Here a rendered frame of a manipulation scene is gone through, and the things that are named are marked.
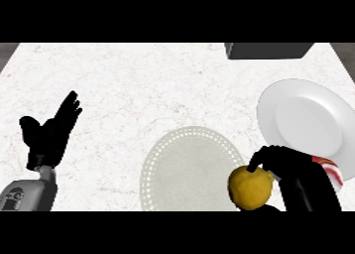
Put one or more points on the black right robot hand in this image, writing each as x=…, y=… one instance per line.
x=304, y=178

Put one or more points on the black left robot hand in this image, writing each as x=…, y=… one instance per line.
x=47, y=139

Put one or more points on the yellow lemon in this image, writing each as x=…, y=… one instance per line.
x=250, y=188

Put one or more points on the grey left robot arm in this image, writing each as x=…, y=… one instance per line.
x=28, y=193

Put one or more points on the white round plate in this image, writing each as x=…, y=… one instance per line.
x=309, y=125

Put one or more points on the grey oval placemat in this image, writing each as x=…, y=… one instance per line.
x=189, y=172

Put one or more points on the red and white can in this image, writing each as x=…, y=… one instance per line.
x=331, y=170

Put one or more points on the dark grey box appliance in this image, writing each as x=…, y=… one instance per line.
x=267, y=50

